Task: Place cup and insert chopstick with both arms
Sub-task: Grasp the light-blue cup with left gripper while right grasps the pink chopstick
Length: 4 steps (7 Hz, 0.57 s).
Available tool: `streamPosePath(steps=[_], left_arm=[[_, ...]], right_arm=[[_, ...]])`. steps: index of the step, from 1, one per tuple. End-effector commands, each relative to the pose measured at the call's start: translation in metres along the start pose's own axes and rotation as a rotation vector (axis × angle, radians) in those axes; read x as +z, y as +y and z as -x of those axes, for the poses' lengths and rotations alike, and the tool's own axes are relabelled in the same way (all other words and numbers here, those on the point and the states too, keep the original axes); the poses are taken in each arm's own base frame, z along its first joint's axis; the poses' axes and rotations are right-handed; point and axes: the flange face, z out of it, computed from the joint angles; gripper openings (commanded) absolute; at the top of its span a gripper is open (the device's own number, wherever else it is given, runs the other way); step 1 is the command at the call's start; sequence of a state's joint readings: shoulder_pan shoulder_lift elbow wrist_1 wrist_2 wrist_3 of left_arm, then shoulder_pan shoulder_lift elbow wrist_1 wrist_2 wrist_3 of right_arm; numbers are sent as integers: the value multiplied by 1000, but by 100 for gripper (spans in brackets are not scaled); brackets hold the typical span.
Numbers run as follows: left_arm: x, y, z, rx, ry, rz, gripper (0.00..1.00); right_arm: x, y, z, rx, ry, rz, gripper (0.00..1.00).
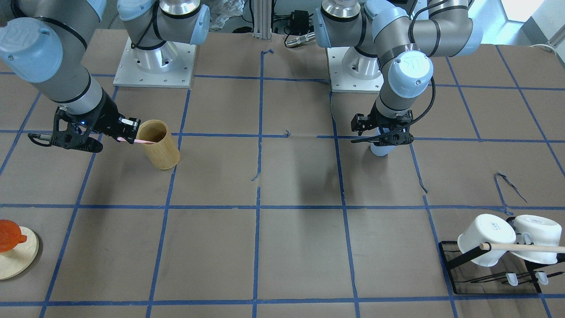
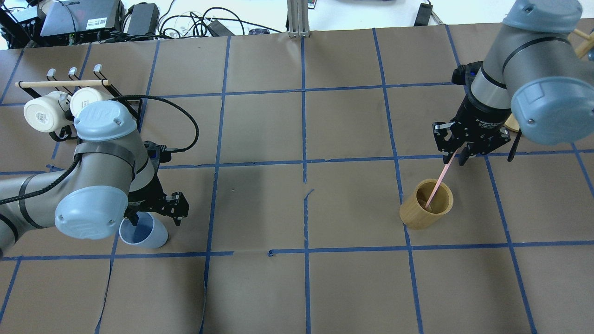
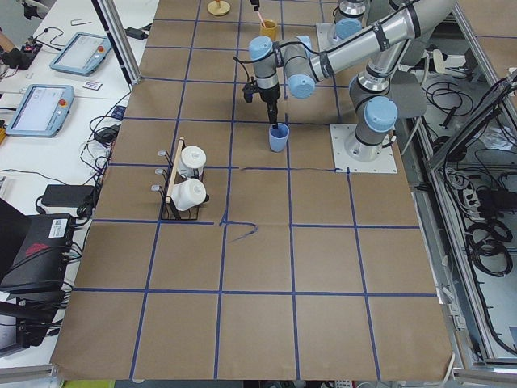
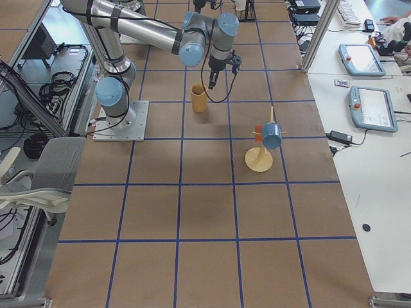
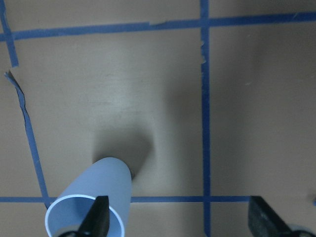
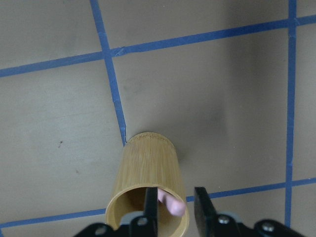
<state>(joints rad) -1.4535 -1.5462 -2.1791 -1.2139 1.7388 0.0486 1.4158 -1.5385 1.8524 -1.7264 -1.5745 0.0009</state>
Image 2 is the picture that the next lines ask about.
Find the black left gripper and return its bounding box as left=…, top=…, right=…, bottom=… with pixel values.
left=125, top=179, right=189, bottom=227

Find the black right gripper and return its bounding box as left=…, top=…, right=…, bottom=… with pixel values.
left=433, top=95, right=511, bottom=166

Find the light blue plastic cup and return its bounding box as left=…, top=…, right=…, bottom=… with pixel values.
left=119, top=212, right=169, bottom=249

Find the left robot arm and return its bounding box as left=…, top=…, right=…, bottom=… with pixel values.
left=0, top=95, right=189, bottom=256

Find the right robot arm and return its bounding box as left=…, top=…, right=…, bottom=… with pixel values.
left=432, top=0, right=594, bottom=165

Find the wooden cup tree stand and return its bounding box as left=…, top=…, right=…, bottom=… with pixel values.
left=505, top=28, right=593, bottom=133

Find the bamboo chopstick holder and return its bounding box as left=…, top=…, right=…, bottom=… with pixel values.
left=399, top=179, right=454, bottom=230

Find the small black power brick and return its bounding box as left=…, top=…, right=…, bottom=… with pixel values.
left=413, top=3, right=433, bottom=26

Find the white mug near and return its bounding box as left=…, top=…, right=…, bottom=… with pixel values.
left=70, top=87, right=113, bottom=117

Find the white mug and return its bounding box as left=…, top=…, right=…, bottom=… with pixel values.
left=70, top=87, right=113, bottom=117
left=23, top=91, right=73, bottom=133

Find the white mug far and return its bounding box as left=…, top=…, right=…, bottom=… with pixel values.
left=23, top=91, right=73, bottom=133

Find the black power adapter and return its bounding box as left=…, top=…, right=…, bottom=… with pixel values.
left=125, top=2, right=160, bottom=36

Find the black computer box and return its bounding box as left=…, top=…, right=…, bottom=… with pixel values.
left=40, top=0, right=125, bottom=39

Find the black wire mug rack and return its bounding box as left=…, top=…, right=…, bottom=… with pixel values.
left=14, top=64, right=123, bottom=142

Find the aluminium frame post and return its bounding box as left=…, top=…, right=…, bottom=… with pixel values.
left=287, top=0, right=310, bottom=38

